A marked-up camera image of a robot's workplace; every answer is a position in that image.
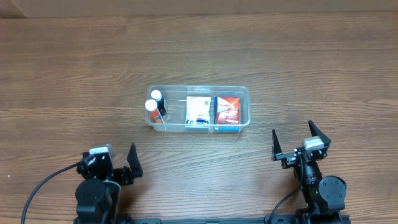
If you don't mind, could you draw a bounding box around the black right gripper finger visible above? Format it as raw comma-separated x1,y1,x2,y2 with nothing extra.
272,129,283,157
308,120,331,146

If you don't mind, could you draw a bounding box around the orange bottle white cap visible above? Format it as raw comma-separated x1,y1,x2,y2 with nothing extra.
144,99,164,123

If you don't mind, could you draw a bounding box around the blue medicine box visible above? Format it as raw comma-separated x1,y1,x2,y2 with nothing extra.
214,124,241,133

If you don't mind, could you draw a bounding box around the red medicine box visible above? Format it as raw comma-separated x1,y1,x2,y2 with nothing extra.
215,96,240,124

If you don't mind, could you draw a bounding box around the dark bottle white cap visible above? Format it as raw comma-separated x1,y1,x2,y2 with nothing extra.
150,90,167,116

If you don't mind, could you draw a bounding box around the white blue plaster box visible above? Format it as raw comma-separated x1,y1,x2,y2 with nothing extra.
185,96,211,125

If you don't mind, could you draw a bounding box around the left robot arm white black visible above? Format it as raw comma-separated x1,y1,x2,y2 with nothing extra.
74,144,143,224

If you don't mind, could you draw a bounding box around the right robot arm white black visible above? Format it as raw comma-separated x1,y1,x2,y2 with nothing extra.
265,120,351,224

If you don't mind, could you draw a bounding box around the clear plastic container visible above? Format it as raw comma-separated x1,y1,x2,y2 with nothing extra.
145,85,251,133

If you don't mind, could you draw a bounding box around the cardboard backdrop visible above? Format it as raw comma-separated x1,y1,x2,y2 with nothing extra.
1,0,397,18

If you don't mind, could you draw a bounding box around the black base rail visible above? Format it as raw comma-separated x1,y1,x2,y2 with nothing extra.
73,213,352,224

